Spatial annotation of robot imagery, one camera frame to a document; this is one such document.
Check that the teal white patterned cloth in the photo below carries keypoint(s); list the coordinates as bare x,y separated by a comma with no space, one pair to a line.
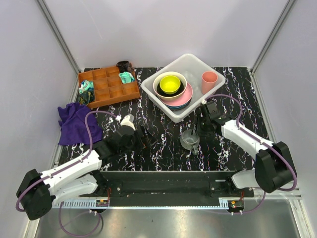
86,86

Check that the purple cloth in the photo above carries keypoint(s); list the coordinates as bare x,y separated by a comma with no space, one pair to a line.
72,123

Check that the grey ceramic mug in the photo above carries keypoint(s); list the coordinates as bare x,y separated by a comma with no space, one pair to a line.
190,141

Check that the orange wooden divided tray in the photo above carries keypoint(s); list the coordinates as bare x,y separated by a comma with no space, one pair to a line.
108,87

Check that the black saucer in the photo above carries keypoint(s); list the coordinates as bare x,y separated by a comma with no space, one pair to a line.
178,92

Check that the cream white bowl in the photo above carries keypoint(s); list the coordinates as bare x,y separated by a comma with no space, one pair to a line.
161,76

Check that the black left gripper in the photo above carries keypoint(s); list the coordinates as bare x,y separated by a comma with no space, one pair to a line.
148,138

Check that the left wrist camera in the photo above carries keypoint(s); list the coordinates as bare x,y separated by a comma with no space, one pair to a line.
128,120

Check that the translucent white plastic bin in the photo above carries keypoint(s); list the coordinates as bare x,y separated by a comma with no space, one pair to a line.
192,68

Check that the dark brown cup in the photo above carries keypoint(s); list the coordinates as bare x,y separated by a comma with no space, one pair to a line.
124,66

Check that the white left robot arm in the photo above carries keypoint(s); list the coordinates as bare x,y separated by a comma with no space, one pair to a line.
39,191

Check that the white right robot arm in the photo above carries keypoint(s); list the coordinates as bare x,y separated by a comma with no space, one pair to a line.
274,167

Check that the pink plastic cup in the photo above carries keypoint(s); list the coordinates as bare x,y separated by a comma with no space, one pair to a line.
209,80

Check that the mint green rolled cloth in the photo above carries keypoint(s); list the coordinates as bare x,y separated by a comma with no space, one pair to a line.
126,77

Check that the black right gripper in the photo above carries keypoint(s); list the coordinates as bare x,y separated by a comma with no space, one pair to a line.
196,128

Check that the teal ceramic floral plate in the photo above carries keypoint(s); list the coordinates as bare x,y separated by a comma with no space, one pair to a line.
174,108

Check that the pink plastic plate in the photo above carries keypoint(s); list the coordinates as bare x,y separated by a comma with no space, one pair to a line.
183,100

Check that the yellow plastic bowl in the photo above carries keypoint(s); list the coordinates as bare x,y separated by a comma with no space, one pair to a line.
170,84

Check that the blue dotted scalloped plate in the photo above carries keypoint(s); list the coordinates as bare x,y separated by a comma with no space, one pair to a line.
177,106

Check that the dark green patterned cloth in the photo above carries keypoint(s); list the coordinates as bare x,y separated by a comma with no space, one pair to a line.
86,97

